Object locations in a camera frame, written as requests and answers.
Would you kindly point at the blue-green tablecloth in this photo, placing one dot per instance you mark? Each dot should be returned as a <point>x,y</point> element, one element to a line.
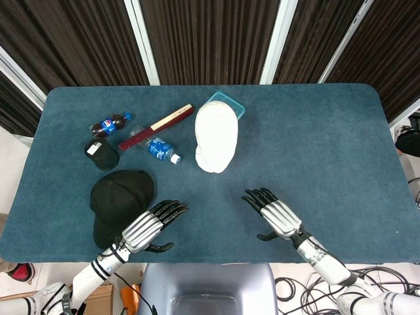
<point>295,147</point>

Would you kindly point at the Pepsi cola bottle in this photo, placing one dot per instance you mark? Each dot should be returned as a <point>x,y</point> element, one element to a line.
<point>110,125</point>

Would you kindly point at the clear blue-label water bottle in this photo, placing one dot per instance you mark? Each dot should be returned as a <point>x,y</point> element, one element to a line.
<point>159,149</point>

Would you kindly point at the black chair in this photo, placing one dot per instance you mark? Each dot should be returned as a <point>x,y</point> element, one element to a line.
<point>408,142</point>

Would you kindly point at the brown cardboard box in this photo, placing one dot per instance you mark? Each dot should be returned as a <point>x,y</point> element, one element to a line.
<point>100,300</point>

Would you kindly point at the grey robot torso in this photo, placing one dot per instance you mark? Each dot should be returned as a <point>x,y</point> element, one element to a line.
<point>206,288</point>

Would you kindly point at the red wooden folded fan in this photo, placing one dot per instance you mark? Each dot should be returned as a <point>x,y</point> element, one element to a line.
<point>157,126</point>

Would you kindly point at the white foam mannequin head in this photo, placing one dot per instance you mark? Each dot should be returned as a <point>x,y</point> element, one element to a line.
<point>216,138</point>

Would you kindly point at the teal clear plastic container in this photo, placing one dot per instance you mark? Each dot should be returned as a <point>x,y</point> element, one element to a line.
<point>237,107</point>

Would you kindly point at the black baseball cap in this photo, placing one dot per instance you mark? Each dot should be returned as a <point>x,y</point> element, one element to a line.
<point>118,197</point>

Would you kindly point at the orange bag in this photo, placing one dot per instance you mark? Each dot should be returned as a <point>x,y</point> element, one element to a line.
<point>129,298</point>

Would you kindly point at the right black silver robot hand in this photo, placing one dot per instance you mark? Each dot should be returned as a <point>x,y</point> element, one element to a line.
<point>280,218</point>

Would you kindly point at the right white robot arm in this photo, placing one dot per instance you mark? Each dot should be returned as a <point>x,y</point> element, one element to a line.
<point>328,267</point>

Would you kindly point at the dark brown curtain panel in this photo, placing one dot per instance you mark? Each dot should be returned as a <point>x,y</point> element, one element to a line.
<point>393,55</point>
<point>16,111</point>
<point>72,42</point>
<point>213,39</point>
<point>315,39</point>

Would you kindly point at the white partition post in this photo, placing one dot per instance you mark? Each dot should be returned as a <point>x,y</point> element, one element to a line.
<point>19,77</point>
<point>405,113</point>
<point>142,42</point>
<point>280,42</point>
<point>348,42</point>

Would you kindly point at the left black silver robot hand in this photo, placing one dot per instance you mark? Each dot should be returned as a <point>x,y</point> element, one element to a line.
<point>144,228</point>

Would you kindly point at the black mesh pen cup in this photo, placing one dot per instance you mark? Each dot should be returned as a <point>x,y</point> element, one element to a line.
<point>103,155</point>

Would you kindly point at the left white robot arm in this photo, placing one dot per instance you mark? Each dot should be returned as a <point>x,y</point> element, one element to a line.
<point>95,270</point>

